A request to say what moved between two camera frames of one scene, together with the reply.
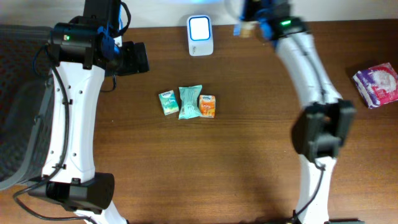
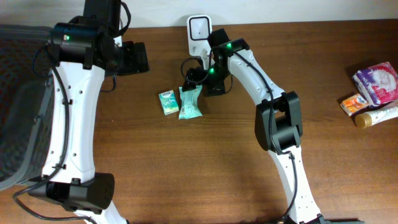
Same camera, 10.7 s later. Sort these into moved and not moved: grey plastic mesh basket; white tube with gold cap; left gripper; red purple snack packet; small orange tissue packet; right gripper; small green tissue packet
Moved: white tube with gold cap; small orange tissue packet; right gripper
Not moved: small green tissue packet; left gripper; grey plastic mesh basket; red purple snack packet
